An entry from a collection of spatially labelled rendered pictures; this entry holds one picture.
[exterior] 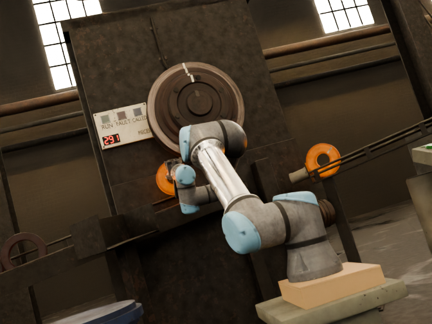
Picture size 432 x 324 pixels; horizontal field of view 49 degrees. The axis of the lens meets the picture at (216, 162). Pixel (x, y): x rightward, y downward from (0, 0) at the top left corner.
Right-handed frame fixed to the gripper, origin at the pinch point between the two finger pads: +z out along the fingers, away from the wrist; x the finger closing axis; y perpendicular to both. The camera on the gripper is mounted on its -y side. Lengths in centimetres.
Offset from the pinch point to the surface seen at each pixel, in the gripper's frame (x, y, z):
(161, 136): -0.2, 17.3, 5.4
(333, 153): -72, -8, -18
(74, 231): 46, -8, -26
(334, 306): -12, -26, -116
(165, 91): -7.3, 37.1, 6.7
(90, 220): 39, -5, -35
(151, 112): 1.3, 29.1, 8.4
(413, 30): -361, 55, 278
